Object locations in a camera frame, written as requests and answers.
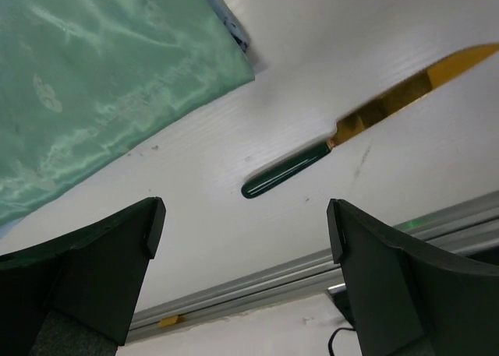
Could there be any teal satin placemat cloth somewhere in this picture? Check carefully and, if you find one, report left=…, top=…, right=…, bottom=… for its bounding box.
left=1, top=0, right=254, bottom=224

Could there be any gold knife green handle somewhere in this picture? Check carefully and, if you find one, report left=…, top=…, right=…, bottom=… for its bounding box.
left=241, top=43, right=498, bottom=199

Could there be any aluminium frame rail front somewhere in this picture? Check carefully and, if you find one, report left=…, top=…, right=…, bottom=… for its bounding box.
left=126, top=192, right=498, bottom=344

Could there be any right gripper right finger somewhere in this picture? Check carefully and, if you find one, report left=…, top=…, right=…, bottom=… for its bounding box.
left=327, top=199, right=498, bottom=352

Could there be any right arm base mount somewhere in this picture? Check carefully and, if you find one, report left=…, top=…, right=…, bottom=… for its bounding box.
left=326, top=284, right=358, bottom=356

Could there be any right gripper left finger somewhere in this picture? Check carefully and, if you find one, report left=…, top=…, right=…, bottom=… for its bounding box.
left=1, top=197, right=166, bottom=348

